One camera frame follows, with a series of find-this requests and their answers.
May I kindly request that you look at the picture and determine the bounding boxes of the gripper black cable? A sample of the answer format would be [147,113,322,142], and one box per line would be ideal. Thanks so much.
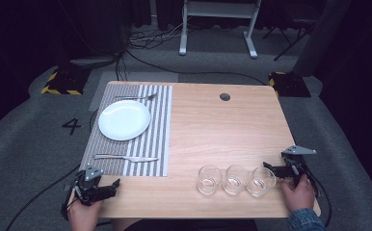
[305,167,333,228]
[5,164,82,231]

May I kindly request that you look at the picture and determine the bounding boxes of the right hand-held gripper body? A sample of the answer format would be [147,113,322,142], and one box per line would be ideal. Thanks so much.
[281,145,317,189]

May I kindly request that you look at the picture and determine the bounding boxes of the silver fork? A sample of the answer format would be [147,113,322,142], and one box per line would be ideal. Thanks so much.
[114,92,159,101]

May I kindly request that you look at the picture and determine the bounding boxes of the black folding stand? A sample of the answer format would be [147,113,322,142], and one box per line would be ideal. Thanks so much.
[262,13,318,62]

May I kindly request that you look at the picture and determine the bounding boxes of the silver table knife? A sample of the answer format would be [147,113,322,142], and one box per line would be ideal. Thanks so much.
[93,153,160,164]

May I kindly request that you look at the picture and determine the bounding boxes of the white round plate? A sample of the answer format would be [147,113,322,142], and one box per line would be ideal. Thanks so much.
[97,99,152,141]

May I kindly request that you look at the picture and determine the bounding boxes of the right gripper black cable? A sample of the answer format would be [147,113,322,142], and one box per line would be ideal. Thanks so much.
[305,167,333,228]

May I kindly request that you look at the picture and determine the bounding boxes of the grey striped placemat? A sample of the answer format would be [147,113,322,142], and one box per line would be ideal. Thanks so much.
[79,84,173,178]

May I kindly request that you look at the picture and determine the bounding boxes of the person's right hand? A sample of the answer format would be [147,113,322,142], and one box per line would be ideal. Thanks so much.
[279,176,316,214]

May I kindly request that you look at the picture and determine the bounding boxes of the clear drinking glass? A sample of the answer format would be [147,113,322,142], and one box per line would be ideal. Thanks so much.
[222,165,249,196]
[197,165,224,196]
[246,166,278,197]

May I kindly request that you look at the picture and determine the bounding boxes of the grey pillar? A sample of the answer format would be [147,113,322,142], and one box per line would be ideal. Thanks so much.
[292,0,353,78]

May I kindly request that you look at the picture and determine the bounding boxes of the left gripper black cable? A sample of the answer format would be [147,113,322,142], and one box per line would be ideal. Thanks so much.
[5,164,82,231]

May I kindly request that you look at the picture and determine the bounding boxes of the long black floor cable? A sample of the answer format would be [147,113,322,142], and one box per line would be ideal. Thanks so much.
[124,47,267,87]

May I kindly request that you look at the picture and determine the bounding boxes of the white metal stand frame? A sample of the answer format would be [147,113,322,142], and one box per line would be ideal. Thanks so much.
[178,0,263,60]

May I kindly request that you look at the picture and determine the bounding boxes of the bundle of floor cables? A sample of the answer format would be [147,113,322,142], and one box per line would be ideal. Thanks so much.
[127,21,189,51]

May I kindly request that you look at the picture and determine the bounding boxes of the person's left hand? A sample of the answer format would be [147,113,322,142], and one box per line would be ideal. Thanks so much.
[67,192,105,231]

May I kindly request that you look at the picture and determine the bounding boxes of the yellow black striped base plate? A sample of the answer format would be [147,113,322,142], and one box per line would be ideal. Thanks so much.
[40,67,92,96]
[268,70,312,98]

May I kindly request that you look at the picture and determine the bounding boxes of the person's dark clothing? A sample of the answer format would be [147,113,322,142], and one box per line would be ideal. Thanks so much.
[110,218,259,231]

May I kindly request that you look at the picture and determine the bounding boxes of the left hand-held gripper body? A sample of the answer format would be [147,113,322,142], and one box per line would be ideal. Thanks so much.
[72,164,106,207]

